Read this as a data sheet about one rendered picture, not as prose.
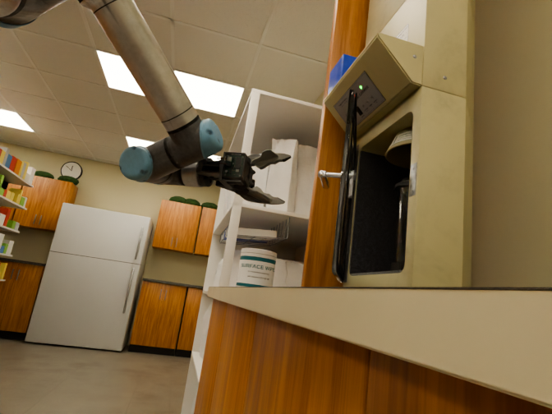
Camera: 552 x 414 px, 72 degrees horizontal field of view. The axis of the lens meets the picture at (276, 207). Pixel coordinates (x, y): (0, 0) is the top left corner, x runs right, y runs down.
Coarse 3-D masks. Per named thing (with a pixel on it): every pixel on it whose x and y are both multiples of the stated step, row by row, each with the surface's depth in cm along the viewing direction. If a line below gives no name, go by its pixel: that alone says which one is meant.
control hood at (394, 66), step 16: (368, 48) 86; (384, 48) 82; (400, 48) 83; (416, 48) 84; (352, 64) 93; (368, 64) 89; (384, 64) 85; (400, 64) 82; (416, 64) 83; (352, 80) 96; (384, 80) 88; (400, 80) 84; (416, 80) 82; (336, 96) 105; (384, 96) 91; (400, 96) 87; (336, 112) 110; (384, 112) 95; (368, 128) 105
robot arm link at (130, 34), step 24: (96, 0) 65; (120, 0) 67; (120, 24) 68; (144, 24) 70; (120, 48) 70; (144, 48) 70; (144, 72) 72; (168, 72) 74; (168, 96) 74; (168, 120) 77; (192, 120) 78; (168, 144) 81; (192, 144) 79; (216, 144) 80
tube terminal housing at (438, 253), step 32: (416, 0) 92; (448, 0) 89; (384, 32) 107; (416, 32) 89; (448, 32) 87; (448, 64) 85; (416, 96) 84; (448, 96) 83; (384, 128) 96; (416, 128) 81; (448, 128) 82; (416, 160) 79; (448, 160) 80; (416, 192) 77; (448, 192) 78; (352, 224) 104; (416, 224) 75; (448, 224) 77; (416, 256) 74; (448, 256) 75
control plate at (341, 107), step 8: (360, 80) 94; (368, 80) 92; (352, 88) 98; (368, 88) 93; (376, 88) 91; (344, 96) 102; (360, 96) 97; (368, 96) 95; (376, 96) 93; (336, 104) 107; (344, 104) 104; (360, 104) 99; (368, 104) 97; (376, 104) 94; (344, 112) 106; (368, 112) 98; (344, 120) 108; (360, 120) 103
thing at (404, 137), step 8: (408, 128) 92; (400, 136) 93; (408, 136) 90; (392, 144) 94; (400, 144) 91; (408, 144) 89; (392, 152) 100; (400, 152) 102; (408, 152) 103; (392, 160) 101; (400, 160) 103; (408, 160) 103
